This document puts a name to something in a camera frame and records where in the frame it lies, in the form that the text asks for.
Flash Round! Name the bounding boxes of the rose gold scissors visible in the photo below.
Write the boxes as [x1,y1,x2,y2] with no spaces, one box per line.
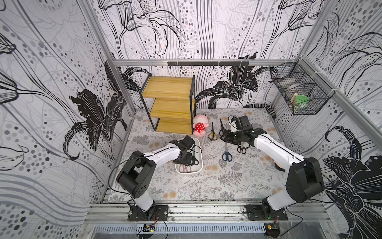
[179,165,192,173]

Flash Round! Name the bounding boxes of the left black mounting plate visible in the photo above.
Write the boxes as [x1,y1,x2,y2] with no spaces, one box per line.
[127,205,169,222]

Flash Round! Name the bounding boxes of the silver black handled scissors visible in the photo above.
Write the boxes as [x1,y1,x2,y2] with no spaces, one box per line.
[184,153,199,166]

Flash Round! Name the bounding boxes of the black yellow handled scissors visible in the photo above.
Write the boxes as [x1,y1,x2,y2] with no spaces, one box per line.
[208,123,218,141]

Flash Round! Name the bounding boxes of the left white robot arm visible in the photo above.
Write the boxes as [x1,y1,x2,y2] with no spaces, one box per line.
[116,135,203,213]

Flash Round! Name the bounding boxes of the pink doll with blue hat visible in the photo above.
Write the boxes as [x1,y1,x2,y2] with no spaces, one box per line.
[272,142,287,172]

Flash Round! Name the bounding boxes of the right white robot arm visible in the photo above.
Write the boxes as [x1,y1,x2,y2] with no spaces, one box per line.
[219,128,325,211]

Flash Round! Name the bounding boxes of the black yellow connector box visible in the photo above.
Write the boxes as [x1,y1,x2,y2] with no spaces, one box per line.
[264,223,280,239]

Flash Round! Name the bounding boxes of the pink plush pig toy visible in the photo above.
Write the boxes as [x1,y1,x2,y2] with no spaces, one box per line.
[193,115,209,137]

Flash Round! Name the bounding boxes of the small black handled scissors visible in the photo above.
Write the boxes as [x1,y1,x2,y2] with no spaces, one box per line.
[237,145,247,154]

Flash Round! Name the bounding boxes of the green lid in basket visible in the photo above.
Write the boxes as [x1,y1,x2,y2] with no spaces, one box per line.
[294,95,310,105]

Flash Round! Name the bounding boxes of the white vented cable duct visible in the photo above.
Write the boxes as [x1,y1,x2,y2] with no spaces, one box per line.
[94,223,265,235]

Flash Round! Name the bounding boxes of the large black handled scissors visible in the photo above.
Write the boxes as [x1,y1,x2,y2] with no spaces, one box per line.
[219,119,226,137]

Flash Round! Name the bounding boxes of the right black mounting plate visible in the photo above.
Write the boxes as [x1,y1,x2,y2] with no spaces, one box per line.
[243,204,288,222]

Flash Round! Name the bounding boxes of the blue handled scissors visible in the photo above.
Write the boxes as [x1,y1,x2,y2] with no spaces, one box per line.
[222,143,233,162]

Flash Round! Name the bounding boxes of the black mounting plate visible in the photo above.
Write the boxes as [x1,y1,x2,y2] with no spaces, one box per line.
[243,204,288,222]
[127,205,169,222]

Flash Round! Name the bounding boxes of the white plastic storage box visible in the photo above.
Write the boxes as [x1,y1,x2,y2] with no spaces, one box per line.
[175,137,204,175]

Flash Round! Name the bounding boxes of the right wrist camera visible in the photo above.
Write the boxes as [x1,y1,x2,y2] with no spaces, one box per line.
[234,116,253,131]

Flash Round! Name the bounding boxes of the black wire wall basket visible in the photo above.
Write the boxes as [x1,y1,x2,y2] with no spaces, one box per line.
[271,60,335,116]

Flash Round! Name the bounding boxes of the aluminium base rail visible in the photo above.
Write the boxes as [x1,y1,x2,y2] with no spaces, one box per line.
[85,200,331,224]

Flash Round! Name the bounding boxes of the small circuit board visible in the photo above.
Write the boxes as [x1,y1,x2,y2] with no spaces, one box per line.
[142,225,156,233]

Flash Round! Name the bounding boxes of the wooden shelf black frame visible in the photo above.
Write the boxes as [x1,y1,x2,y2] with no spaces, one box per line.
[139,73,196,135]

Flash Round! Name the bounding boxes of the black hook rail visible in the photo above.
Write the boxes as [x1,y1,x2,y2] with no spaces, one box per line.
[167,61,249,66]

